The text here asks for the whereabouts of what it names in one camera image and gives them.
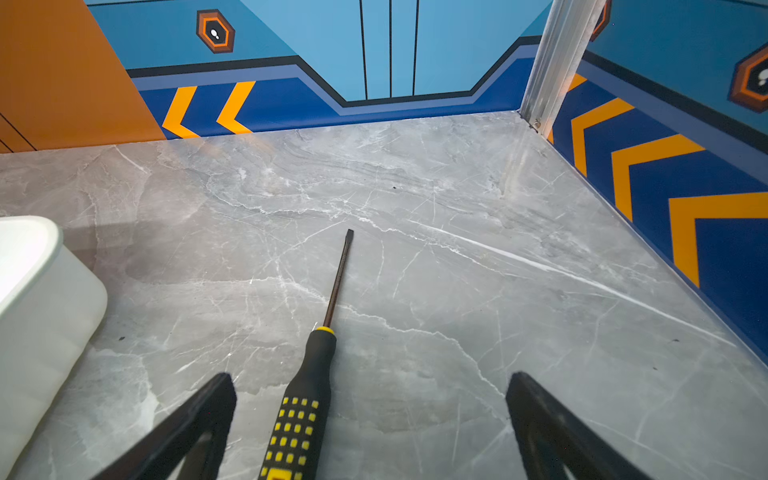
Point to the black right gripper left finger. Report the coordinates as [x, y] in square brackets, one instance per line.
[189, 444]

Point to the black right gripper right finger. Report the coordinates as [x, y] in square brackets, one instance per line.
[554, 443]

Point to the aluminium corner post right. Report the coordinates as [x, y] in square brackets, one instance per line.
[569, 27]

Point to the white plastic bin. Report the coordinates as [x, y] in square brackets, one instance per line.
[51, 305]

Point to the black yellow handled screwdriver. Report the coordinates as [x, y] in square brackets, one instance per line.
[295, 444]

